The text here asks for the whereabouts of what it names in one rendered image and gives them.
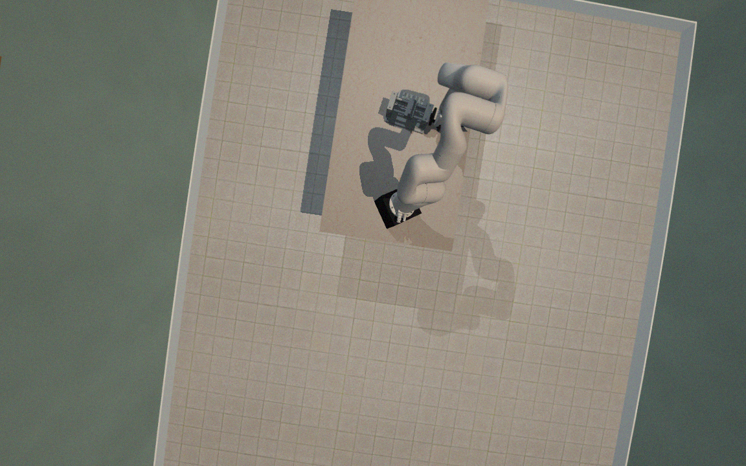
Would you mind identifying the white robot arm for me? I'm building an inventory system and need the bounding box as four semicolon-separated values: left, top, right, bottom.
389;63;508;223

